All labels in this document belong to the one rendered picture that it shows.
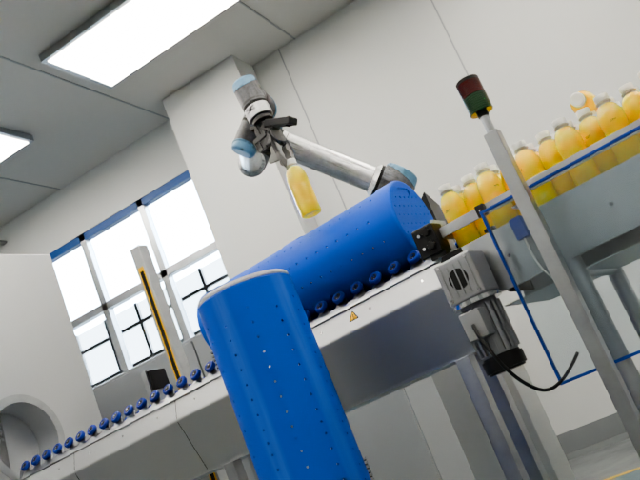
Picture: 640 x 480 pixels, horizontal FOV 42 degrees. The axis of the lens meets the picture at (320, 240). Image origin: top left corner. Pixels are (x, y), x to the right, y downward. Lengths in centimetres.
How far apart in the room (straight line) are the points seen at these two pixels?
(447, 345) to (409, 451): 180
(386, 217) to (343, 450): 74
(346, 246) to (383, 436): 187
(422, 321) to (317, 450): 56
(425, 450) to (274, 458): 210
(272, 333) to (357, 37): 401
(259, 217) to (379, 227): 322
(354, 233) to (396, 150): 313
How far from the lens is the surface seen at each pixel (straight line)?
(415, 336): 255
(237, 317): 225
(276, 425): 221
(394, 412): 428
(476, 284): 218
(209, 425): 303
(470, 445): 331
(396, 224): 253
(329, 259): 265
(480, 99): 219
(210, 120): 606
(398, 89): 579
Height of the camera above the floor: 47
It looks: 15 degrees up
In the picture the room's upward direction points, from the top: 22 degrees counter-clockwise
